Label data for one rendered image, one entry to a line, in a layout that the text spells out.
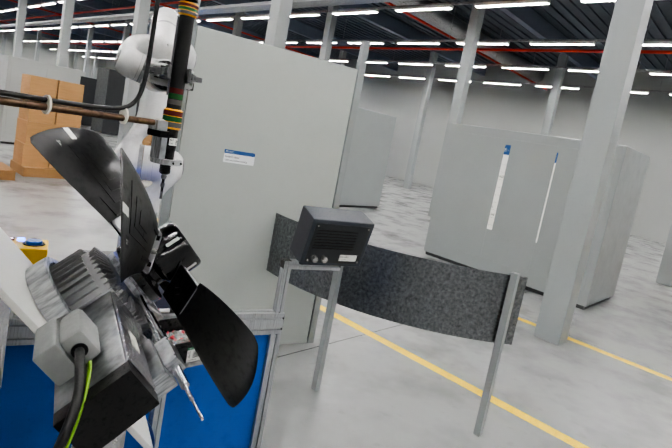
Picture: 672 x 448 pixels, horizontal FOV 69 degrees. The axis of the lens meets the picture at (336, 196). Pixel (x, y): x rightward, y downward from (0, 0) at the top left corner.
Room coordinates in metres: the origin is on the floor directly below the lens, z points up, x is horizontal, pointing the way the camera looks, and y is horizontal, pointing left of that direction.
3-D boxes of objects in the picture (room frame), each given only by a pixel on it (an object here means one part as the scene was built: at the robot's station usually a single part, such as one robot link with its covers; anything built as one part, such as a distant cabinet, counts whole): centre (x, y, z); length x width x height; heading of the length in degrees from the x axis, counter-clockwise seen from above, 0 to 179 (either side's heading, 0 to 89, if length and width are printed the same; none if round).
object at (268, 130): (3.17, 0.49, 1.10); 1.21 x 0.05 x 2.20; 120
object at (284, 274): (1.71, 0.13, 0.96); 0.03 x 0.03 x 0.20; 30
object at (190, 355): (1.39, 0.36, 0.84); 0.22 x 0.17 x 0.07; 136
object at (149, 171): (1.69, 0.63, 1.25); 0.19 x 0.12 x 0.24; 112
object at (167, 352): (0.83, 0.24, 1.08); 0.07 x 0.04 x 0.06; 41
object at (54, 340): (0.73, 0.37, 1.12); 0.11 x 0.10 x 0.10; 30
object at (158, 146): (1.13, 0.41, 1.43); 0.09 x 0.07 x 0.10; 155
